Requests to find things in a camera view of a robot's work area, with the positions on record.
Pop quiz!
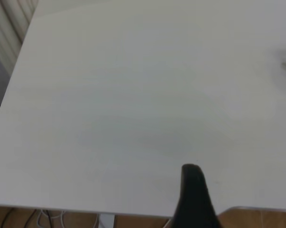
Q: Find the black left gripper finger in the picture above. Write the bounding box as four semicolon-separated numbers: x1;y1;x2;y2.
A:
170;163;226;228

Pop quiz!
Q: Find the thin black cable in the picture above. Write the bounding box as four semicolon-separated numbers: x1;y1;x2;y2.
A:
0;208;18;228
25;209;38;228
46;210;55;228

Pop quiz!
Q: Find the grey cable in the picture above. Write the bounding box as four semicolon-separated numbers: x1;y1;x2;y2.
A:
36;209;63;228

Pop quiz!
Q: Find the white table leg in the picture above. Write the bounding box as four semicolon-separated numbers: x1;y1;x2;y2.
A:
97;213;115;228

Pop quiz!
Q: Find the beige pleated curtain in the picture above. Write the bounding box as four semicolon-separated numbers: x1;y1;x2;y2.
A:
0;0;39;74

